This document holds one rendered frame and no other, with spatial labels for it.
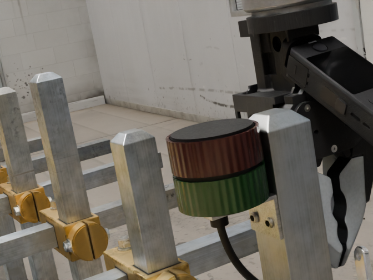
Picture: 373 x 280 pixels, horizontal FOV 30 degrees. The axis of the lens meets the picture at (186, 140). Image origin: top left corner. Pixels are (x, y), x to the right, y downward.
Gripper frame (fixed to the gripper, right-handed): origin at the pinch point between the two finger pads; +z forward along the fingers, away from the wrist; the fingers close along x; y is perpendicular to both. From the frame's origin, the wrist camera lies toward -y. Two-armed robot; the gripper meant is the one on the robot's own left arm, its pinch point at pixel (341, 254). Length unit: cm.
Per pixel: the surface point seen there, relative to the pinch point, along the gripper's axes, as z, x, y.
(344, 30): 16, -271, 310
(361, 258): -0.1, -0.2, -2.2
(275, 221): -7.3, 9.9, -6.2
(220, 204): -9.9, 14.2, -7.2
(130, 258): 3.6, 9.0, 24.4
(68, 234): 4.7, 9.9, 42.7
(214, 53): 31, -284, 502
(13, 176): 1, 10, 69
